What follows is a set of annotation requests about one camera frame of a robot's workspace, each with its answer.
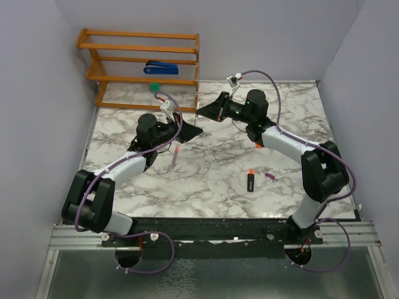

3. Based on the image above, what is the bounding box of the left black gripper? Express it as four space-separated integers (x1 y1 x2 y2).
151 112 202 148

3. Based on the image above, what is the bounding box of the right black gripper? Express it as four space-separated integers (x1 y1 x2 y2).
196 92 252 125

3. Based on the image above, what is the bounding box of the pink highlighter pen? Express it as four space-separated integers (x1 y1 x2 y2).
171 146 180 169

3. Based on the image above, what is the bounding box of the purple pen cap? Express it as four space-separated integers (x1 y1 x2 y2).
265 173 276 180

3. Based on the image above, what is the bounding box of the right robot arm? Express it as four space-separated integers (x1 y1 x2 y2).
196 89 349 244

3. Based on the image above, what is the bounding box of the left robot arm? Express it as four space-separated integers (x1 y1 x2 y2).
61 113 203 246

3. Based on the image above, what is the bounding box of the green eraser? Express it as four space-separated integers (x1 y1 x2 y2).
149 83 160 93

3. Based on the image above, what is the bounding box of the blue stapler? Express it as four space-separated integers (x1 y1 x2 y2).
143 60 179 75

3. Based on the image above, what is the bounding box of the black orange highlighter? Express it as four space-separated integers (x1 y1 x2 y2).
247 169 255 192

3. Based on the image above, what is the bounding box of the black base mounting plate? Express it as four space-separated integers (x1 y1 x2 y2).
102 217 323 259

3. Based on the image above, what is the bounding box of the wooden shelf rack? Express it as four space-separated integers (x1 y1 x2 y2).
76 28 200 112

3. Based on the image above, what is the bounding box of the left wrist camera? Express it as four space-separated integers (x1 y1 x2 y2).
160 100 176 121

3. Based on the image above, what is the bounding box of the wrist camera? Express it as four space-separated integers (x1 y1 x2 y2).
226 73 243 97
160 100 176 121

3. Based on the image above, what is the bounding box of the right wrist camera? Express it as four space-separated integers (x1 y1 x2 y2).
226 73 243 97

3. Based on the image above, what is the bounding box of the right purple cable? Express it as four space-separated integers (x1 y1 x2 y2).
241 70 357 273

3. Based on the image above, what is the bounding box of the aluminium frame rail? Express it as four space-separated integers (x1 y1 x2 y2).
49 222 382 250

